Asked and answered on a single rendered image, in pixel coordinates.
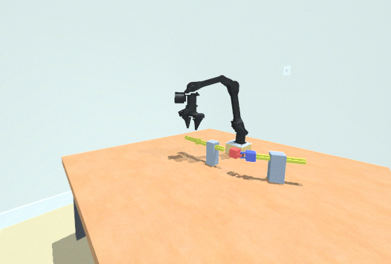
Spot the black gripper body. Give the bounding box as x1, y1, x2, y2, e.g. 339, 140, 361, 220
184, 104, 204, 119

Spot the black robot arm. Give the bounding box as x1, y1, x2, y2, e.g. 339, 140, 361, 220
175, 75, 248, 145

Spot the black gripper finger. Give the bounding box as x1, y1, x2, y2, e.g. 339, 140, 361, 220
193, 118, 203, 130
182, 117, 191, 128

